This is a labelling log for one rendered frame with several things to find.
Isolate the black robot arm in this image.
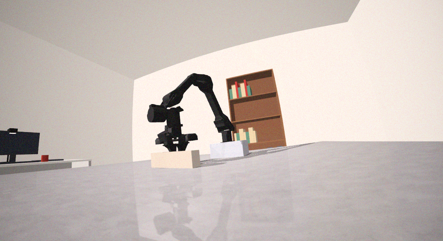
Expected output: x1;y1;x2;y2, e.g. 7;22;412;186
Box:
147;73;235;143

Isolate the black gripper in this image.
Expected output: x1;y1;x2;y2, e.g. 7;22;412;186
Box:
155;121;198;152

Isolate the beige power strip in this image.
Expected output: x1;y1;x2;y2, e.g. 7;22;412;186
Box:
151;150;201;168

